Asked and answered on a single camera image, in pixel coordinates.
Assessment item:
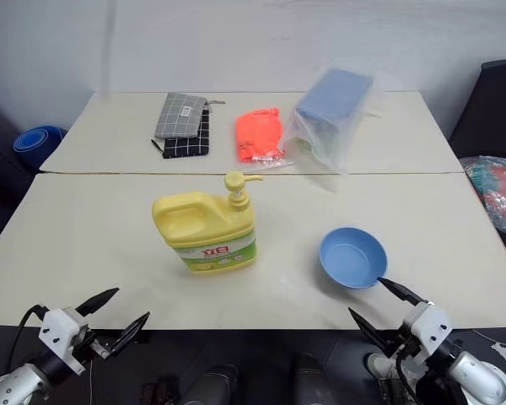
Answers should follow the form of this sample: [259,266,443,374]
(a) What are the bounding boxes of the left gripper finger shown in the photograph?
[109,311,151,358]
[74,288,121,318]

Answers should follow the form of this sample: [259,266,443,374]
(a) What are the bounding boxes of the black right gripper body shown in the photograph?
[379,327,423,360]

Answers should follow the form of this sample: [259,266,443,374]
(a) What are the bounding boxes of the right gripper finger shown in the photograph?
[347,307,392,358]
[378,277,428,308]

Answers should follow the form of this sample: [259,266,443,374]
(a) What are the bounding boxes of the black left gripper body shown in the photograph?
[73,323,113,365]

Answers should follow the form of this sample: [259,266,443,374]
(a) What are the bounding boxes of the blue plastic bowl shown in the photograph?
[319,226,390,291]

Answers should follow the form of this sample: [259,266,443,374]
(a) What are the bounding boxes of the yellow detergent bottle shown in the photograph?
[151,170,265,277]

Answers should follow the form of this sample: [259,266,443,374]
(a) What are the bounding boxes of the white shoe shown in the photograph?
[365,351,401,380]

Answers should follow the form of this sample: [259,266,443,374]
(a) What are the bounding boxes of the colourful items in plastic bag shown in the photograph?
[459,154,506,238]

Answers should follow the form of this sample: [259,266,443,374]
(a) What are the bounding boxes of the blue item in plastic bag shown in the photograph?
[277,66,385,177]

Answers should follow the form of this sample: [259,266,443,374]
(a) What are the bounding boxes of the blue basin on floor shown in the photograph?
[12,124,68,162]

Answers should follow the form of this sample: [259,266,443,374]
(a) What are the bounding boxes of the black checked pencil case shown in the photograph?
[162,106,213,160]

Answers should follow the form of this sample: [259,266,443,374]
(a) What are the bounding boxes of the black chair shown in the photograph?
[446,58,506,164]

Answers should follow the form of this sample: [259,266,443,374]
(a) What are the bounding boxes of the grey checked pencil case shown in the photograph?
[153,92,227,141]

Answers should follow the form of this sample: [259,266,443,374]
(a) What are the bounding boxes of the blue folded cloth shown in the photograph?
[297,69,374,128]

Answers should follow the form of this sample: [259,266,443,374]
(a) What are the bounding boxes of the orange packet in plastic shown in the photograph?
[234,107,294,170]

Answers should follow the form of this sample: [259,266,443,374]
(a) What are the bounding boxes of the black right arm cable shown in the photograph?
[395,353,423,405]

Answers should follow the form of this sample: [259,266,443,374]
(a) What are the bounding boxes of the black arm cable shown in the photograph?
[395,353,423,405]
[8,304,48,377]

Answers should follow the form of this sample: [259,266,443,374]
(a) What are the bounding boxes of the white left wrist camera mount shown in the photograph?
[38,306,90,375]

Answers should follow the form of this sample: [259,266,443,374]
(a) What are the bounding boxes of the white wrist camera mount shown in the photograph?
[38,306,90,375]
[401,300,454,360]

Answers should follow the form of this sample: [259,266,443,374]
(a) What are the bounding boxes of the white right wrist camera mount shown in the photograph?
[401,300,454,360]

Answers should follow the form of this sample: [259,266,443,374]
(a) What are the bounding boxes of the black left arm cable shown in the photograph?
[8,304,48,377]

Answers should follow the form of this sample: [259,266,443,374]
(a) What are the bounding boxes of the white floor cable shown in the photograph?
[474,327,506,360]

